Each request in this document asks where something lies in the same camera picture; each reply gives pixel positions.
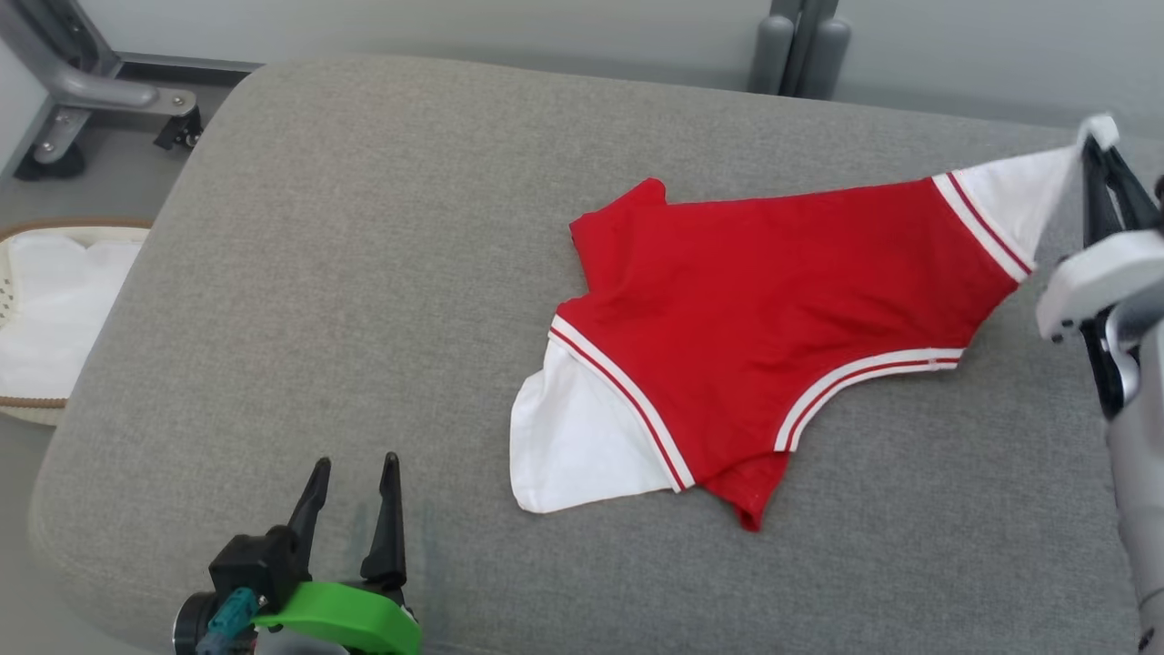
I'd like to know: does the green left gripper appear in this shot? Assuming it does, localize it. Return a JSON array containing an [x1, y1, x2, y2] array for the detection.
[[253, 452, 424, 655]]

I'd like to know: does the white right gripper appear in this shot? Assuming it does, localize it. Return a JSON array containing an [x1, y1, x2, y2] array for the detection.
[[1037, 136, 1164, 345]]

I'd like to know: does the red white-sleeved shirt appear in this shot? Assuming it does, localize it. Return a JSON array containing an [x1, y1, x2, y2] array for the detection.
[[508, 114, 1121, 533]]

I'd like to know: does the black round left gripper motor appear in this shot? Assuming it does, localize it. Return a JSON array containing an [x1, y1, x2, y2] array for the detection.
[[173, 591, 219, 655]]

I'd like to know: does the grey rounded cylinder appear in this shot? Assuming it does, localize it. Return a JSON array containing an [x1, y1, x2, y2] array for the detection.
[[802, 18, 853, 101], [748, 14, 794, 96]]

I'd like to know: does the white cloth basket liner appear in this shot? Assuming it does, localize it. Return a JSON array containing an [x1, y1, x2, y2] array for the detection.
[[0, 229, 146, 401]]

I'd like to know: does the white plastic laundry basket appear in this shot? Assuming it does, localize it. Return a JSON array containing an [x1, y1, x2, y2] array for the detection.
[[0, 218, 154, 427]]

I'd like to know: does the teal left camera connector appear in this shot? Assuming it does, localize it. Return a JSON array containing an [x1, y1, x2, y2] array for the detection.
[[196, 587, 260, 655]]

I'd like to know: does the grey metal post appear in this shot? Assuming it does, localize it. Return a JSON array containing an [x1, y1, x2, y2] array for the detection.
[[771, 0, 839, 96]]

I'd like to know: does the black frame foot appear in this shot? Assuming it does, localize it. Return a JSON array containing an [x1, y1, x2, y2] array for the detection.
[[14, 141, 88, 181]]

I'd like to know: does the grey metal frame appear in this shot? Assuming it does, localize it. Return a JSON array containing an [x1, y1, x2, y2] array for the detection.
[[0, 0, 201, 169]]

